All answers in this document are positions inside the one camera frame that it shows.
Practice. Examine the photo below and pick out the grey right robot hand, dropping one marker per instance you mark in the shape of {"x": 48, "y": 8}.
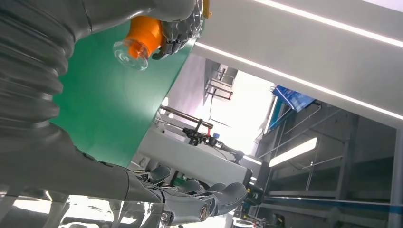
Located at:
{"x": 78, "y": 176}

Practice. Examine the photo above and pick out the yellow plastic wrapped box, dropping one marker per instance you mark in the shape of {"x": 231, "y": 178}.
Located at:
{"x": 207, "y": 8}

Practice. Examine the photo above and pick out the green table mat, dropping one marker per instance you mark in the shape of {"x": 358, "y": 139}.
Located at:
{"x": 119, "y": 104}

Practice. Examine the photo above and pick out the blue sign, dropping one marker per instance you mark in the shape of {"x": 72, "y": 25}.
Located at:
{"x": 292, "y": 97}

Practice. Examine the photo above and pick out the ceiling light panel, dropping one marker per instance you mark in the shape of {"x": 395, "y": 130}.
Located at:
{"x": 292, "y": 152}

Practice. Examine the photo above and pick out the white wall light strip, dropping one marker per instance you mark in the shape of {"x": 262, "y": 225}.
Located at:
{"x": 299, "y": 81}
{"x": 330, "y": 22}

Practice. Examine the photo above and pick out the grey metal post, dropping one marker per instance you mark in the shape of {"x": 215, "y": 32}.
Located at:
{"x": 396, "y": 179}

